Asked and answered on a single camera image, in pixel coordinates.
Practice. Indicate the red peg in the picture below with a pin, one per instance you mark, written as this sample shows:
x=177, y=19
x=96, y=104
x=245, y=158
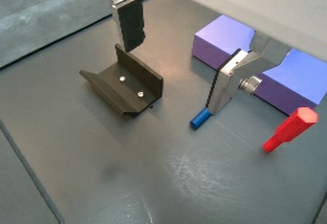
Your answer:
x=299, y=121

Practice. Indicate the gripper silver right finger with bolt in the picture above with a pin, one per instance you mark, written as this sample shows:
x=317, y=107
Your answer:
x=240, y=69

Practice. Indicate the blue peg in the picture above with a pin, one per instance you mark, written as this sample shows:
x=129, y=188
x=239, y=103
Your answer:
x=200, y=118

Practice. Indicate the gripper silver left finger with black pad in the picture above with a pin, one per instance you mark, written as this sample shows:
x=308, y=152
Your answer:
x=126, y=13

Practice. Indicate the black angled fixture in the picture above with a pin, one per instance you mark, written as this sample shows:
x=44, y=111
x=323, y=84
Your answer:
x=129, y=85

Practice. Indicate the purple base block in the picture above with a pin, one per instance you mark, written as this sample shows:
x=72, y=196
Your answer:
x=295, y=84

